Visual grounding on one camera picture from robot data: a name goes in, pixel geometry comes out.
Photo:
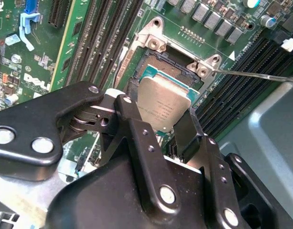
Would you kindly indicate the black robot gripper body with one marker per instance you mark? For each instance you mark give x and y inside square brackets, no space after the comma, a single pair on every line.
[108,202]

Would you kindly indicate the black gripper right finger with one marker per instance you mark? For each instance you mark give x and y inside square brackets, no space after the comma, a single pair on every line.
[215,167]

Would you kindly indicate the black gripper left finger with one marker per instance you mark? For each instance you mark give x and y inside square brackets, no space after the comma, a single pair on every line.
[29,119]

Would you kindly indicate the silver CPU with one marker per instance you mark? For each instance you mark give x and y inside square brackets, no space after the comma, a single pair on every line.
[160,102]

